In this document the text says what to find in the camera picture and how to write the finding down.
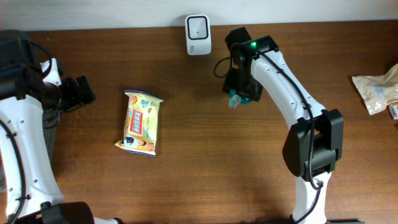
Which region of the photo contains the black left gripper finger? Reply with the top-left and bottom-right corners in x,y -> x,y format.
76,76 -> 96,104
60,77 -> 81,111

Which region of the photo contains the teal mouthwash bottle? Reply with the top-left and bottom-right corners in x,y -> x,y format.
228,90 -> 251,109

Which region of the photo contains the yellow wet wipes pack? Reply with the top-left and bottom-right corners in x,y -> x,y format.
115,90 -> 163,157

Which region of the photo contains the beige kraft paper pouch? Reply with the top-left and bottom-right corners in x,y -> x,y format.
352,64 -> 397,115

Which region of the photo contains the orange small snack packet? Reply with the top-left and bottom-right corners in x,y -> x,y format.
388,103 -> 398,120

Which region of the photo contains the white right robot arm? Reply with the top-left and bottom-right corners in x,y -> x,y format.
222,27 -> 344,223

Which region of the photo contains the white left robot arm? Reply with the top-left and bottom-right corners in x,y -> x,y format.
1,30 -> 122,224

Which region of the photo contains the white barcode scanner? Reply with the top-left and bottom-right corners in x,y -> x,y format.
185,14 -> 211,56

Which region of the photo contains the dark grey mesh basket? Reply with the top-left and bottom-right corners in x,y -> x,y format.
0,29 -> 60,190

